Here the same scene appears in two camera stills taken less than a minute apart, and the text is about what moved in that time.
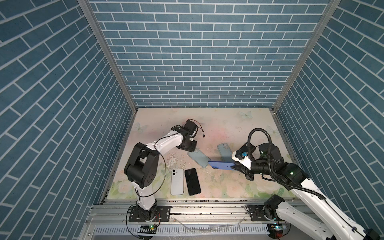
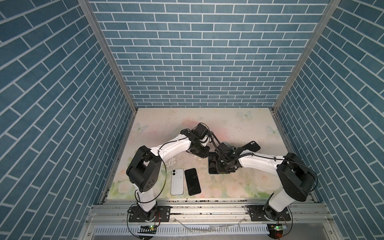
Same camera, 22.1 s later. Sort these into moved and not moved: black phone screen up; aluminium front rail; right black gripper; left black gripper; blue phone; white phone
Moved: right black gripper; blue phone; left black gripper
Not moved: black phone screen up; aluminium front rail; white phone
